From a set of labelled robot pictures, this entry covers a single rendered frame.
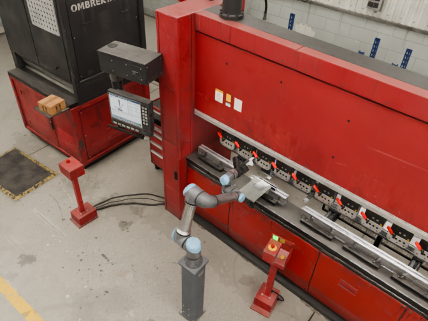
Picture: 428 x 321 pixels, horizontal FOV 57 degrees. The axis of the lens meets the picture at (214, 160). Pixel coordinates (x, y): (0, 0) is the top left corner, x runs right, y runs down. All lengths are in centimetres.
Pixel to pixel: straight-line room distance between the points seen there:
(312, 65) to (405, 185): 100
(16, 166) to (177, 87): 284
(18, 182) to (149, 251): 197
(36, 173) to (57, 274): 160
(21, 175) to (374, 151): 416
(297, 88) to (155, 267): 230
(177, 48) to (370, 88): 153
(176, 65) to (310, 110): 117
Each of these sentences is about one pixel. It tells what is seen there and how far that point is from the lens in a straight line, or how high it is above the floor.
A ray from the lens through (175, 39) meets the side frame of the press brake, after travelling 327.
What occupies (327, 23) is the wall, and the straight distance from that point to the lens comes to 738.
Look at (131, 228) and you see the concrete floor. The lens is 450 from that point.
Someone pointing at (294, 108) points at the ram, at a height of 186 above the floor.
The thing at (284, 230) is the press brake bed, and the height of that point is 75.
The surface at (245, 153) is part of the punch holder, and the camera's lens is 351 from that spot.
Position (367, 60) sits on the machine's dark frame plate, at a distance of 283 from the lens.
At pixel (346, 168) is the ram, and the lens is 298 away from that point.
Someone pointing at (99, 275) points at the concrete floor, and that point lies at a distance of 418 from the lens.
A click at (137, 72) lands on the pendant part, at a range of 337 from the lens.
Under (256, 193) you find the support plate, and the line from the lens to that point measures 345.
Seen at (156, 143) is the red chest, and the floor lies 49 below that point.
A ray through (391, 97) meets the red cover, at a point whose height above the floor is 223.
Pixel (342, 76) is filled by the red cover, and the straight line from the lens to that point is 268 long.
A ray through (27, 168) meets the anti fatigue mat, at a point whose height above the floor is 1.
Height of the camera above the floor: 338
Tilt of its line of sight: 40 degrees down
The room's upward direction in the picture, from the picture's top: 3 degrees clockwise
